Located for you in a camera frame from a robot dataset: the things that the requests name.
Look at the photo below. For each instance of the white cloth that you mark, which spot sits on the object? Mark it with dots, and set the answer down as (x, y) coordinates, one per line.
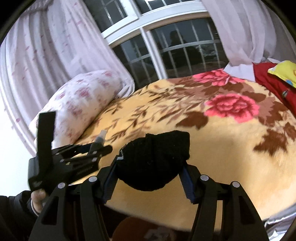
(240, 69)

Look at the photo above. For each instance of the yellow floral blanket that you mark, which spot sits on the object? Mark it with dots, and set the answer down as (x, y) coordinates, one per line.
(231, 150)

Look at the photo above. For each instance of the person's left forearm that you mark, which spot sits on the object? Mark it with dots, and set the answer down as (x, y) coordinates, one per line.
(13, 213)

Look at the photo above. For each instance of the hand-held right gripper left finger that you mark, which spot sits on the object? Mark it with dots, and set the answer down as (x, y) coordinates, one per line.
(109, 183)

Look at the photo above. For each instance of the pink floral pillow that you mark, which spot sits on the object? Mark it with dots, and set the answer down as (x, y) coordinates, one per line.
(76, 104)

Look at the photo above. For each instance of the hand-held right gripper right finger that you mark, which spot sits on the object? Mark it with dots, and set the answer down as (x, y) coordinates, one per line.
(188, 183)

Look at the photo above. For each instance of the brown round object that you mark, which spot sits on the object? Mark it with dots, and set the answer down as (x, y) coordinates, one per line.
(138, 229)

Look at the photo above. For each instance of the red cloth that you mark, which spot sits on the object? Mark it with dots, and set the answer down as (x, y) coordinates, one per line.
(266, 78)

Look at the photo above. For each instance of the silver grey bedsheet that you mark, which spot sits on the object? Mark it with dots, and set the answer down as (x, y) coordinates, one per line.
(277, 224)

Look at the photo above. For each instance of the pink patterned sheer curtain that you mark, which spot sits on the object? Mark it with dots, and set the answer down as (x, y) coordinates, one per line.
(46, 46)

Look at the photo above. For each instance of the yellow printed pillow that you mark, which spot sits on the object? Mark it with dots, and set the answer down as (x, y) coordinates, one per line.
(284, 71)

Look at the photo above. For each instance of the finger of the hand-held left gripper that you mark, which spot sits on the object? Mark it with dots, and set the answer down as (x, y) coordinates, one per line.
(78, 150)
(87, 165)

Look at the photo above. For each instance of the plain white curtain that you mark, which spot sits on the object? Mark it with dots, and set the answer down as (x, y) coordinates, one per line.
(242, 27)

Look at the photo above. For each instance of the white framed window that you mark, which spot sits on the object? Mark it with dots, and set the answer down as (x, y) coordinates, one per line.
(143, 20)

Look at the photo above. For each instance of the black knitted cloth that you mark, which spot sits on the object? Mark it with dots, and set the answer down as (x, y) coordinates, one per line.
(152, 160)

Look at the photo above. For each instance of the person's left hand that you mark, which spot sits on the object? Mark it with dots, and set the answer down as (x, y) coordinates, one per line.
(38, 200)

